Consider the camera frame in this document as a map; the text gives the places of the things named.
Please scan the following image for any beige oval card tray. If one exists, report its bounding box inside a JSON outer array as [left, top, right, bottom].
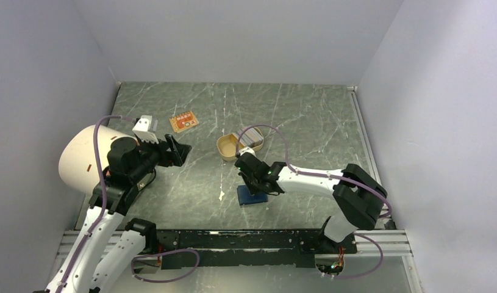
[[216, 133, 263, 161]]

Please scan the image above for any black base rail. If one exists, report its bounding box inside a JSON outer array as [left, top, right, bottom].
[[124, 218, 357, 269]]

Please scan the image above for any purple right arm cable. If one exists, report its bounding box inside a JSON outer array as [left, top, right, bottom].
[[235, 125, 393, 281]]

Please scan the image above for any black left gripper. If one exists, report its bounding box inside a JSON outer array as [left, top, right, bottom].
[[129, 132, 190, 183]]

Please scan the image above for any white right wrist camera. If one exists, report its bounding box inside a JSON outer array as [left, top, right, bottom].
[[236, 146, 256, 158]]

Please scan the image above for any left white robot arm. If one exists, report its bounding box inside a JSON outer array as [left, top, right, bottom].
[[46, 126, 191, 292]]

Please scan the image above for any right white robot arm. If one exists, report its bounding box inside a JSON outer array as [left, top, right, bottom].
[[235, 151, 388, 253]]

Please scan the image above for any stack of cards in tray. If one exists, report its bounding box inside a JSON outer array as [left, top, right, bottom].
[[231, 127, 264, 149]]

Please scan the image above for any large white cylinder roll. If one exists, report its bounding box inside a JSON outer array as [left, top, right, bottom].
[[59, 125, 126, 195]]

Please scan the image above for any blue leather card holder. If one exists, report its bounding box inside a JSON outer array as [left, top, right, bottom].
[[237, 185, 268, 206]]

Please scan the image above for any aluminium frame rail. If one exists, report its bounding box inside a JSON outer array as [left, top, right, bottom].
[[47, 228, 422, 292]]

